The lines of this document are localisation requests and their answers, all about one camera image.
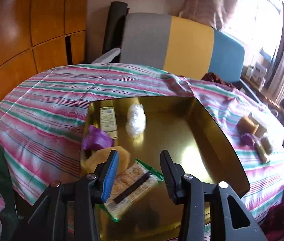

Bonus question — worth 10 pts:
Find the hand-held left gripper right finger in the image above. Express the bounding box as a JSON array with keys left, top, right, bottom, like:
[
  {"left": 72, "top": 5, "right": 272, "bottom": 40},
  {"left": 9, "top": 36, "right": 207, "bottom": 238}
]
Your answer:
[{"left": 160, "top": 150, "right": 269, "bottom": 241}]

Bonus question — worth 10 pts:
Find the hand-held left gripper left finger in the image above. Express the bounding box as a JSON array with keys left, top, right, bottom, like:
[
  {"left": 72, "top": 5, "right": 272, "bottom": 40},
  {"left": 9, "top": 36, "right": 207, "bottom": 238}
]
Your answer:
[{"left": 10, "top": 149, "right": 120, "bottom": 241}]

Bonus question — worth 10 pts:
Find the green edged noodle packet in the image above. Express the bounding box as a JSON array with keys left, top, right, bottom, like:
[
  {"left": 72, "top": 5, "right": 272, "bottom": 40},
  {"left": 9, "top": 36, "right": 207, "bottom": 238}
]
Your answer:
[{"left": 95, "top": 159, "right": 165, "bottom": 223}]

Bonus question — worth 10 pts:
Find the orange green snack packet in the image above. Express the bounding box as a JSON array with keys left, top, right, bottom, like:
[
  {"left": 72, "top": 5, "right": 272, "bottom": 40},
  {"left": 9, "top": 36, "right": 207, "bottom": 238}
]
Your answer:
[{"left": 254, "top": 139, "right": 269, "bottom": 163}]

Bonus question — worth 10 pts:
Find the purple snack packet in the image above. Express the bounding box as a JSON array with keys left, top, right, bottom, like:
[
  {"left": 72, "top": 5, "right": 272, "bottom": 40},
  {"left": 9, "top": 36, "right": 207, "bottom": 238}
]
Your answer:
[
  {"left": 240, "top": 133, "right": 255, "bottom": 145},
  {"left": 82, "top": 125, "right": 114, "bottom": 150}
]

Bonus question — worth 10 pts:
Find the gold tin box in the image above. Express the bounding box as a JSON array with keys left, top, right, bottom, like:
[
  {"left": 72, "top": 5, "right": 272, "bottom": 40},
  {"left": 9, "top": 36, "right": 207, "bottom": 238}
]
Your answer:
[{"left": 80, "top": 96, "right": 251, "bottom": 241}]

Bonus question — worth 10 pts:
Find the cream small box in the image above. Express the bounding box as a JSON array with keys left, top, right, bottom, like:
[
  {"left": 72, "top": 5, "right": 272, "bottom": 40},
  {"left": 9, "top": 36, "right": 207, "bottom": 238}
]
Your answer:
[{"left": 248, "top": 111, "right": 268, "bottom": 137}]

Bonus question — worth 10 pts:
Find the green white small box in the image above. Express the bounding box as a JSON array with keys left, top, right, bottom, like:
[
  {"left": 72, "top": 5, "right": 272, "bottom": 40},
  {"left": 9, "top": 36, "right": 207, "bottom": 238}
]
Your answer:
[{"left": 100, "top": 107, "right": 118, "bottom": 140}]

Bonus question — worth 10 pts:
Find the white plastic wrap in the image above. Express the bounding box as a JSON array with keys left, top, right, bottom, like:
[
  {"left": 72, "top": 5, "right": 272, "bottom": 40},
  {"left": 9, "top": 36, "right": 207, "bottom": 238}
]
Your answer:
[{"left": 125, "top": 103, "right": 147, "bottom": 138}]

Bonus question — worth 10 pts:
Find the wooden side table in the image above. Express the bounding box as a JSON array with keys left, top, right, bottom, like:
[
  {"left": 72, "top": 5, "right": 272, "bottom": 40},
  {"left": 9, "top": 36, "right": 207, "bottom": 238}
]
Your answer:
[{"left": 241, "top": 73, "right": 284, "bottom": 116}]

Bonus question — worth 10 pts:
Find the dark red cloth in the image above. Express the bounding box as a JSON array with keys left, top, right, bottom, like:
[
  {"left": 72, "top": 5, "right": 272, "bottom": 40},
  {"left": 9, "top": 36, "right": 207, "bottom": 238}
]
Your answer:
[{"left": 260, "top": 183, "right": 284, "bottom": 241}]

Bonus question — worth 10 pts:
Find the white product box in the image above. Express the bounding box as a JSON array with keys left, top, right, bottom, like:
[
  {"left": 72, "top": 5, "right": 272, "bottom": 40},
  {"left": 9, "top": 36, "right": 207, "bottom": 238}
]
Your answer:
[{"left": 253, "top": 61, "right": 268, "bottom": 79}]

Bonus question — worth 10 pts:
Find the pink green striped sheet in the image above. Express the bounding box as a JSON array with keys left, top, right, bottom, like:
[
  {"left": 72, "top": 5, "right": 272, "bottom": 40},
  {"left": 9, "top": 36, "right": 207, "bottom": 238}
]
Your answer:
[{"left": 0, "top": 63, "right": 284, "bottom": 221}]

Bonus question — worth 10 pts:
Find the dark green bag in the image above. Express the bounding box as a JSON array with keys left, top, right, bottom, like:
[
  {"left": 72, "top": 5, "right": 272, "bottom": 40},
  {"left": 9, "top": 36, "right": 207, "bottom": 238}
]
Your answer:
[{"left": 0, "top": 142, "right": 19, "bottom": 241}]

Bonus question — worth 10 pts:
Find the grey yellow blue armchair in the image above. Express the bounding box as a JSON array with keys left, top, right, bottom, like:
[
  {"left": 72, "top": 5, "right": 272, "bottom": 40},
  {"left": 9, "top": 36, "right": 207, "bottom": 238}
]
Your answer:
[{"left": 92, "top": 12, "right": 260, "bottom": 103}]

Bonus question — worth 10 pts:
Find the window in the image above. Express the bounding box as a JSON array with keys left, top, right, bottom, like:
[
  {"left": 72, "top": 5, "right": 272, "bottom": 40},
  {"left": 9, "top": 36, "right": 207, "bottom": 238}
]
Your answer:
[{"left": 222, "top": 0, "right": 283, "bottom": 58}]

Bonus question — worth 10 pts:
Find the black rolled mat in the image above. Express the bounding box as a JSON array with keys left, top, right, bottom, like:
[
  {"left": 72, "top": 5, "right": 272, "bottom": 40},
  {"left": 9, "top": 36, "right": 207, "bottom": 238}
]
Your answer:
[{"left": 102, "top": 1, "right": 128, "bottom": 54}]

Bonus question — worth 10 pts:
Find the wooden wardrobe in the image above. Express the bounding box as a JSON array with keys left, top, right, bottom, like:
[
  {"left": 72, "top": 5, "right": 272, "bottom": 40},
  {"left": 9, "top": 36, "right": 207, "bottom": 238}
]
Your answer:
[{"left": 0, "top": 0, "right": 90, "bottom": 131}]

